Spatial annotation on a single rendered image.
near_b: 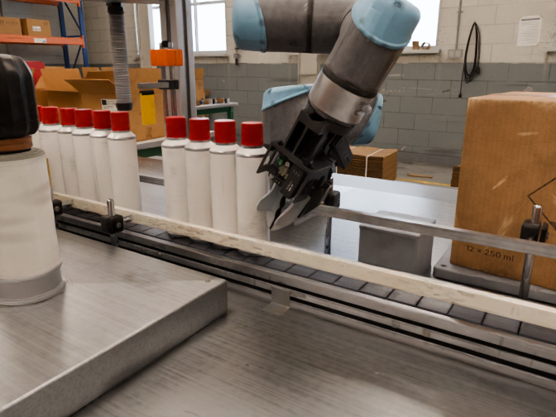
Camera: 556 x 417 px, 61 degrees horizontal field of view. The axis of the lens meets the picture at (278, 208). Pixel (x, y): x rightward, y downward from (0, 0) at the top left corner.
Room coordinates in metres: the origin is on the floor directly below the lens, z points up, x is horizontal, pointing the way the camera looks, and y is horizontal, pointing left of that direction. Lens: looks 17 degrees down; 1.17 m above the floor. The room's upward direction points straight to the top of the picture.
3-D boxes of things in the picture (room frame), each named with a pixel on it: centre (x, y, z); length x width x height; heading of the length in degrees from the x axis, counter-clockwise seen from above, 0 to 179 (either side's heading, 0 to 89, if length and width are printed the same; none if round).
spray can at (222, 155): (0.74, 0.08, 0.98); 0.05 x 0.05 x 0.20
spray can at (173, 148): (0.80, 0.17, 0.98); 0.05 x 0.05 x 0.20
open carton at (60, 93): (2.93, 1.16, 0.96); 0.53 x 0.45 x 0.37; 148
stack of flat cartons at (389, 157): (4.91, -0.87, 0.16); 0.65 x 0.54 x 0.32; 61
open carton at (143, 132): (2.67, 0.84, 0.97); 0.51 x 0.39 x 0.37; 152
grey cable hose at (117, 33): (1.02, 0.32, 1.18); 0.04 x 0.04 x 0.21
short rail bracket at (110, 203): (0.77, 0.28, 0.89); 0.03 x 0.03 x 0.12; 57
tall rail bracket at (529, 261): (0.57, -0.33, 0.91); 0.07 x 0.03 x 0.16; 147
